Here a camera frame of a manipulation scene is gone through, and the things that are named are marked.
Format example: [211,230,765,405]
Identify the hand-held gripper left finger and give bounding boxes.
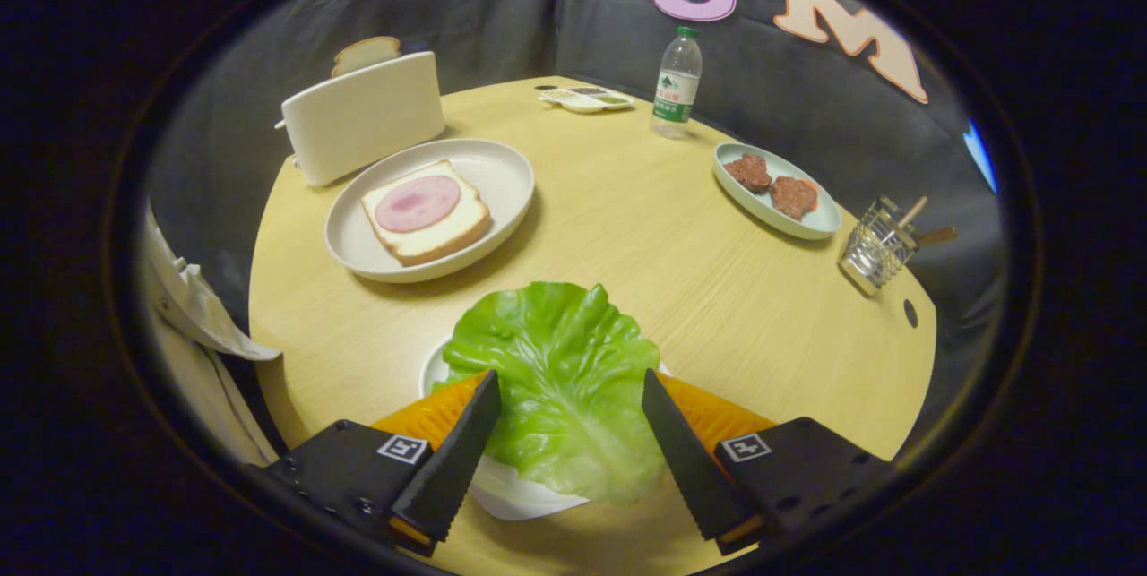
[264,370,503,557]

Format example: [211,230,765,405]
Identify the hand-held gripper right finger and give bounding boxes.
[642,368,897,556]

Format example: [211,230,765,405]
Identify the green lettuce leaf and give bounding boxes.
[433,281,668,505]

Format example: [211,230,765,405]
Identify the plain bread slice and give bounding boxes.
[331,36,402,78]

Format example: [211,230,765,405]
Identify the white oval dish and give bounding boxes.
[419,339,673,521]

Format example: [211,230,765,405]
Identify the bread slice under ham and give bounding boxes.
[360,159,492,268]

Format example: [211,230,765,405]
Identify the light blue plate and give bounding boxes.
[713,142,842,241]

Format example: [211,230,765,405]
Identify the pink ham slice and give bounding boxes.
[375,175,461,233]

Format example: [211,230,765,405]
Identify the clear utensil holder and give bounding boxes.
[839,196,919,297]

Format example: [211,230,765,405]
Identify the large cream round plate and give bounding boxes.
[324,139,536,284]

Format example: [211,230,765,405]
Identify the fried chicken piece orange tip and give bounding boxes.
[770,176,819,220]

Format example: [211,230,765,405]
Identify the beige cloth garment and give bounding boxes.
[143,204,283,468]

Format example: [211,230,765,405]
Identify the brown fried chicken piece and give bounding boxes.
[724,153,772,193]

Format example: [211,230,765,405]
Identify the white toaster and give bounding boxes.
[275,51,446,188]

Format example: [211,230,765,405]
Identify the clear water bottle green cap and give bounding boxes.
[651,26,703,140]

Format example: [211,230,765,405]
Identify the white divided seasoning dish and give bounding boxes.
[535,85,635,115]

